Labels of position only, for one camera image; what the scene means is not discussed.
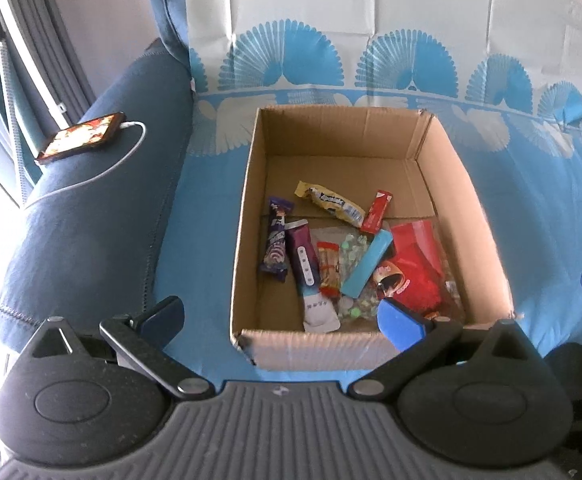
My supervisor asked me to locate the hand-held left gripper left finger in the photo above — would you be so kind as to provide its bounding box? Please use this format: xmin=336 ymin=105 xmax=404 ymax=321
xmin=13 ymin=296 xmax=217 ymax=402

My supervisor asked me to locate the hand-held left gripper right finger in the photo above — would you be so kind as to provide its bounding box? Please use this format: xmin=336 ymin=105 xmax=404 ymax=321
xmin=347 ymin=298 xmax=547 ymax=402

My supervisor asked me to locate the light blue snack bar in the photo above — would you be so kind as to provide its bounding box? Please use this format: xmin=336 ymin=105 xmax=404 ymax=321
xmin=341 ymin=230 xmax=394 ymax=298

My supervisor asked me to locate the plain red packet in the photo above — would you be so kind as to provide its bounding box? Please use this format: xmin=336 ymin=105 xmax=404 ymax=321
xmin=390 ymin=220 xmax=444 ymax=318

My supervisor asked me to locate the clear bag of candies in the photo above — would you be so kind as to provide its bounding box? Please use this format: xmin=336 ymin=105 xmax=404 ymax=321
xmin=311 ymin=225 xmax=467 ymax=323

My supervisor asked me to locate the small orange red packet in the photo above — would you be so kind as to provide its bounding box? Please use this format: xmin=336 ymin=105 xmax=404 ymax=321
xmin=317 ymin=241 xmax=343 ymax=300

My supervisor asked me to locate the red stick packet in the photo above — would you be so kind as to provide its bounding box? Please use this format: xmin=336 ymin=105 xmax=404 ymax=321
xmin=360 ymin=190 xmax=393 ymax=235

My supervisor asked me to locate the dark purple tube packet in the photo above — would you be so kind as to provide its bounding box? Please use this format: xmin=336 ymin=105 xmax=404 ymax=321
xmin=285 ymin=219 xmax=341 ymax=333

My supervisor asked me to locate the purple swirl wafer packet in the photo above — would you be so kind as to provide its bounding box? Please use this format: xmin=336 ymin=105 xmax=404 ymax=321
xmin=258 ymin=196 xmax=293 ymax=282

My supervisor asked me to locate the yellow snack bar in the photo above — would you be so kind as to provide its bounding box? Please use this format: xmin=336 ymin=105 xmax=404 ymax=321
xmin=294 ymin=181 xmax=365 ymax=227

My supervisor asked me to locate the cardboard box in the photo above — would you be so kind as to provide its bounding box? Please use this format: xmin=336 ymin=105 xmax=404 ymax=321
xmin=229 ymin=106 xmax=515 ymax=372

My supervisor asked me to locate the blue sofa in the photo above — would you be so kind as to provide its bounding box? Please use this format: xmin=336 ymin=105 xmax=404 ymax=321
xmin=0 ymin=0 xmax=194 ymax=351

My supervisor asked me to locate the black smartphone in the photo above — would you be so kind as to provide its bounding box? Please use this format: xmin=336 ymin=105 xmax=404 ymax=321
xmin=35 ymin=112 xmax=124 ymax=166

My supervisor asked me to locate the white garment steamer pole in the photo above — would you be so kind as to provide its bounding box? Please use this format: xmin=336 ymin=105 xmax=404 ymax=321
xmin=0 ymin=0 xmax=69 ymax=128

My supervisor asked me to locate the grey blue curtain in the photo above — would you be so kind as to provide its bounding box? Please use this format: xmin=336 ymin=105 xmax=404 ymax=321
xmin=0 ymin=0 xmax=96 ymax=206

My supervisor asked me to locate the blue white printed cloth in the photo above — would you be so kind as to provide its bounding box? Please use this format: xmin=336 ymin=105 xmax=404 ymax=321
xmin=151 ymin=0 xmax=582 ymax=386

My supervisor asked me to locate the white charging cable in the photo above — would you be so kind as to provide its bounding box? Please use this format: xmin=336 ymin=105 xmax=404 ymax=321
xmin=23 ymin=120 xmax=148 ymax=208

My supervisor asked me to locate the grey braided steamer hose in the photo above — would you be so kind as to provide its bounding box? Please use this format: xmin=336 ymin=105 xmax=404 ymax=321
xmin=0 ymin=40 xmax=28 ymax=206

